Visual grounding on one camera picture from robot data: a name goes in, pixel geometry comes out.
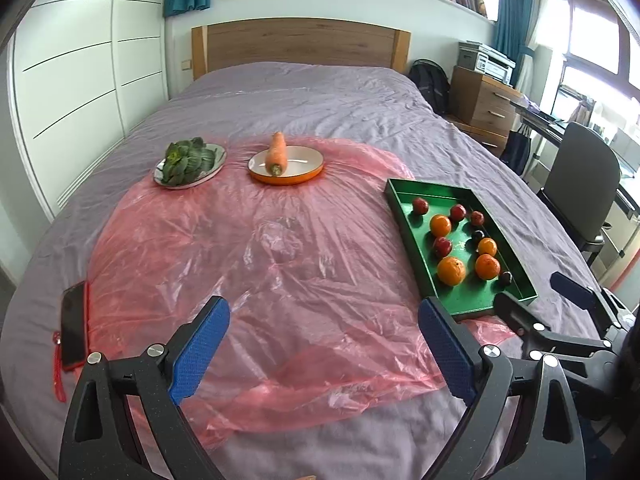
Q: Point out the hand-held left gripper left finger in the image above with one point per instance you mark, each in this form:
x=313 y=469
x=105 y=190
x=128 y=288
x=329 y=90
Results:
x=200 y=350

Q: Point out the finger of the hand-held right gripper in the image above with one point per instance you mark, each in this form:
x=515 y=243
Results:
x=570 y=284
x=515 y=312

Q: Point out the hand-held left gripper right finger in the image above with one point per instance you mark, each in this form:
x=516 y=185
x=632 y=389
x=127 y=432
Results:
x=447 y=350

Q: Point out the dark purple plum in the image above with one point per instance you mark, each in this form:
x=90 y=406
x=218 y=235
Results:
x=478 y=235
x=506 y=278

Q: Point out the green shallow box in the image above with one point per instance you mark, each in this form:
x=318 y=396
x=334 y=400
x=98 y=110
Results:
x=465 y=296

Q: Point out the large orange mandarin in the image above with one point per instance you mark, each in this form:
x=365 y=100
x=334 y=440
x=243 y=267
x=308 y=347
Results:
x=451 y=271

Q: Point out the small red apple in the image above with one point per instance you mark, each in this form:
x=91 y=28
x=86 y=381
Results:
x=476 y=218
x=442 y=247
x=457 y=211
x=420 y=205

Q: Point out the grey office chair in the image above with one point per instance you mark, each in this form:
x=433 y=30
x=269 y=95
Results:
x=585 y=170

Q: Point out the smartphone in red case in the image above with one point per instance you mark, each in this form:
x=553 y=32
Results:
x=72 y=320

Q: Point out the pink plastic sheet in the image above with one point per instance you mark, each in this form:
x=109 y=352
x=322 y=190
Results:
x=300 y=260

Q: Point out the navy tote bag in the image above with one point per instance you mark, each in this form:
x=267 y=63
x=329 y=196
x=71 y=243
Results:
x=517 y=152

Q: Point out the cluttered desk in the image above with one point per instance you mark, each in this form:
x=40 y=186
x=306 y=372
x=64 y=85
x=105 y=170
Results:
x=545 y=122

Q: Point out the green bok choy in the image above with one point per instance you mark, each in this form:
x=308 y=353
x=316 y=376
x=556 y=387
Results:
x=187 y=160

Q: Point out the white patterned plate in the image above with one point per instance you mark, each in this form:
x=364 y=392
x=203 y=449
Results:
x=218 y=152

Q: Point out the wooden drawer cabinet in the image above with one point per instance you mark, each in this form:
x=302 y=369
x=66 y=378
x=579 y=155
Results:
x=485 y=102

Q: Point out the orange carrot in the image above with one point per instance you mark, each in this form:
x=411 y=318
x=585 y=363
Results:
x=276 y=155

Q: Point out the orange rimmed white plate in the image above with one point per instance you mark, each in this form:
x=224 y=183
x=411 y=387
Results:
x=306 y=161

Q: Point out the white grey printer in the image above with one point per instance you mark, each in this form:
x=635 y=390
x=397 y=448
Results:
x=485 y=60

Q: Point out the black backpack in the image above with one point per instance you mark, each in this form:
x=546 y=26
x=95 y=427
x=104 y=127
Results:
x=430 y=82

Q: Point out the orange figurine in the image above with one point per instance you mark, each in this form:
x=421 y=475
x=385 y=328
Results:
x=481 y=2

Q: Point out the white wardrobe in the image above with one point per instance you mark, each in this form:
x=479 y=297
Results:
x=75 y=60

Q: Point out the wooden headboard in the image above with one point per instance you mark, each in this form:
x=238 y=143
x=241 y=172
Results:
x=300 y=42

